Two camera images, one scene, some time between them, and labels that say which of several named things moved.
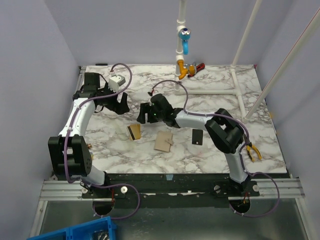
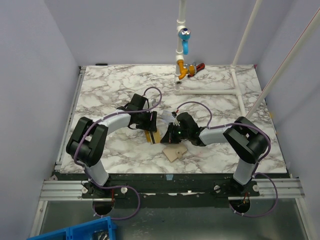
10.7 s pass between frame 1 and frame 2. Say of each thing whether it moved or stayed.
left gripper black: moved
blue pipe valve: stayed
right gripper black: moved
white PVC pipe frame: stayed
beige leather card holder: moved
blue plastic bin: stayed
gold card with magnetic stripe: moved
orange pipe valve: stayed
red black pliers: stayed
